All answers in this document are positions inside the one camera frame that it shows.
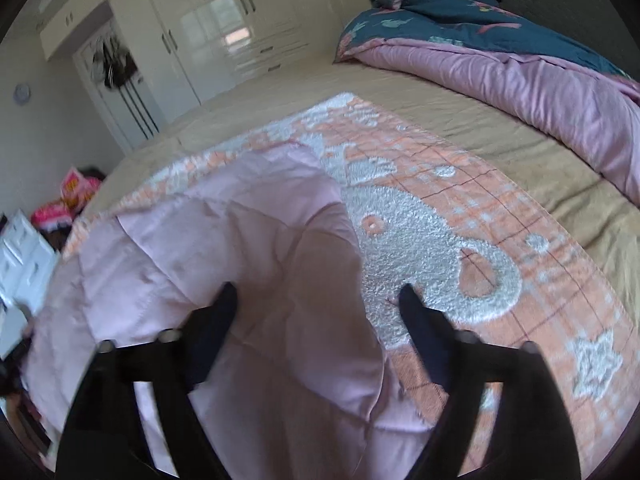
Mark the orange white plush blanket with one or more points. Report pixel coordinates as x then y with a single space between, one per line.
470 241

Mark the round wall clock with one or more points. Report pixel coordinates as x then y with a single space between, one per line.
22 94

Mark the blue and pink duvet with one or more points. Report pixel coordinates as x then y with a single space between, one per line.
549 81

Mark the white bedroom door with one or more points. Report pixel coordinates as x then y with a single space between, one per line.
131 113

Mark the white drawer dresser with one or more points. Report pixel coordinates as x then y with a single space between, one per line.
27 263

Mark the beige bed sheet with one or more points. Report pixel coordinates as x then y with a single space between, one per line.
601 219

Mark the pink quilted jacket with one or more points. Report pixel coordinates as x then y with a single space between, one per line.
302 388

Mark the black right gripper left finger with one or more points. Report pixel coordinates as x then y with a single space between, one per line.
103 437

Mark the dark bags hanging on door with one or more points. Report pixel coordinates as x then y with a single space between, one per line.
112 63

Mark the white glossy wardrobe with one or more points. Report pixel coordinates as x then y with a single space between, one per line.
189 51

